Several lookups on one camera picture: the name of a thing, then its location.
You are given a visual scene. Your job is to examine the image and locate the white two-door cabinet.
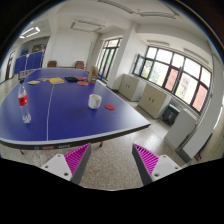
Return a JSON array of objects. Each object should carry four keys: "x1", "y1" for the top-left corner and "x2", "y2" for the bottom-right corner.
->
[
  {"x1": 137, "y1": 83, "x2": 173, "y2": 120},
  {"x1": 118, "y1": 73, "x2": 146, "y2": 102}
]

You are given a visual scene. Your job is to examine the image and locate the white cup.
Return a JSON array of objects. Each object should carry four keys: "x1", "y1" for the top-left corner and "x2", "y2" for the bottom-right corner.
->
[{"x1": 87, "y1": 93, "x2": 103, "y2": 110}]

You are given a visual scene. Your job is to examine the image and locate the brown cardboard box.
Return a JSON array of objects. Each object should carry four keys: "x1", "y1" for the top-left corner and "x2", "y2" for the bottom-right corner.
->
[{"x1": 88, "y1": 65, "x2": 99, "y2": 85}]

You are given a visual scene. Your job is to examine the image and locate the large black-framed window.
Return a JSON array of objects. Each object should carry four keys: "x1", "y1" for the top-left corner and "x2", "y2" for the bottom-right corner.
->
[{"x1": 131, "y1": 45, "x2": 213, "y2": 113}]

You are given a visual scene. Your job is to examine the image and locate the tall black-framed glass door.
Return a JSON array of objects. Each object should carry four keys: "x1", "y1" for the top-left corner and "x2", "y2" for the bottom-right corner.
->
[{"x1": 96, "y1": 37, "x2": 123, "y2": 81}]

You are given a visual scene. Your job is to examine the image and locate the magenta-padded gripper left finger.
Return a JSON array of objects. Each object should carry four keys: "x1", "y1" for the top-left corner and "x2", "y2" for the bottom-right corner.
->
[{"x1": 40, "y1": 143, "x2": 92, "y2": 185}]

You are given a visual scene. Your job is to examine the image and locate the black bin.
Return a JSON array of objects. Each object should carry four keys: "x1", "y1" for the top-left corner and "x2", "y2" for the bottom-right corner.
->
[{"x1": 161, "y1": 103, "x2": 181, "y2": 127}]

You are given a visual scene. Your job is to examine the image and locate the brown chair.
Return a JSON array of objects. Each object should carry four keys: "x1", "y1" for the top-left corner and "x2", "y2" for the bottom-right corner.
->
[
  {"x1": 46, "y1": 60, "x2": 58, "y2": 69},
  {"x1": 74, "y1": 60, "x2": 86, "y2": 70}
]

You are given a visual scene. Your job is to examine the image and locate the folded blue table tennis tables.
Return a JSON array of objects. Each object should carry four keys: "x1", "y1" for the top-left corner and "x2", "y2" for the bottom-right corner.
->
[{"x1": 13, "y1": 51, "x2": 45, "y2": 76}]

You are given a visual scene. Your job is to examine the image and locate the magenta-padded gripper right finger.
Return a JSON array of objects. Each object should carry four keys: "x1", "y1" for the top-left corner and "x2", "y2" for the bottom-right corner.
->
[{"x1": 132, "y1": 143, "x2": 183, "y2": 186}]

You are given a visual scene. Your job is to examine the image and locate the clear red-labelled drink bottle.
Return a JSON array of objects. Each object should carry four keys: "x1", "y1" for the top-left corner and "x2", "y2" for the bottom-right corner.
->
[{"x1": 17, "y1": 79, "x2": 32, "y2": 124}]

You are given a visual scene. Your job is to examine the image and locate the yellow book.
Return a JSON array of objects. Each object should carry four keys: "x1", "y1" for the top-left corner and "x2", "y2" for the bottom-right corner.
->
[{"x1": 48, "y1": 77, "x2": 66, "y2": 85}]

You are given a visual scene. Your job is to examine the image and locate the group of ceiling lights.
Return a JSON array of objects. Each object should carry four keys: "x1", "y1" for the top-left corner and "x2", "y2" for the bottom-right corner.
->
[{"x1": 19, "y1": 26, "x2": 42, "y2": 40}]

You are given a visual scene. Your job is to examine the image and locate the white ceiling air conditioner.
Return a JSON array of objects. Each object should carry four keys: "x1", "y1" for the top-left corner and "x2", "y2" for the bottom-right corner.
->
[{"x1": 69, "y1": 19, "x2": 107, "y2": 35}]

